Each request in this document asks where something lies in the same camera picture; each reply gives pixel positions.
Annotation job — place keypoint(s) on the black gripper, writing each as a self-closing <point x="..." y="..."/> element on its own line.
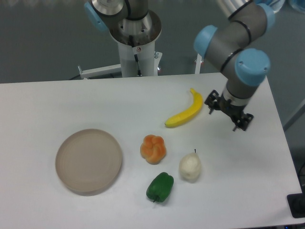
<point x="236" y="113"/>

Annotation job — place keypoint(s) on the yellow banana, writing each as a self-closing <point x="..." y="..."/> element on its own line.
<point x="187" y="114"/>

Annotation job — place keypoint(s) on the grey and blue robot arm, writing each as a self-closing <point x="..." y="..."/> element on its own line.
<point x="227" y="50"/>

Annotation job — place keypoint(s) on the white pear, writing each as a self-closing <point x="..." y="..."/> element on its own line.
<point x="190" y="167"/>

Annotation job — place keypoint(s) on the orange swirl bread roll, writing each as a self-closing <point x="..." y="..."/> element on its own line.
<point x="153" y="149"/>

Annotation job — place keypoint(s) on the green bell pepper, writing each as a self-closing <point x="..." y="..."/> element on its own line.
<point x="160" y="188"/>

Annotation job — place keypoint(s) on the black device at table edge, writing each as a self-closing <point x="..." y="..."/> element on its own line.
<point x="297" y="205"/>

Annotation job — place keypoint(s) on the beige round plate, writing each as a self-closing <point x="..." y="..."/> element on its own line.
<point x="88" y="162"/>

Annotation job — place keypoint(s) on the white right frame bracket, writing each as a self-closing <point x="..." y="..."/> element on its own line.
<point x="198" y="63"/>

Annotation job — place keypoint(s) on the white frame bracket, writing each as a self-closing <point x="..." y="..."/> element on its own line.
<point x="198" y="63"/>
<point x="101" y="71"/>

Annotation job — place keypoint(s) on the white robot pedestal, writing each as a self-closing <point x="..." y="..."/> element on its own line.
<point x="136" y="45"/>

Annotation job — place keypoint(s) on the white left frame bracket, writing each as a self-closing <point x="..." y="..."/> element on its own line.
<point x="101" y="71"/>

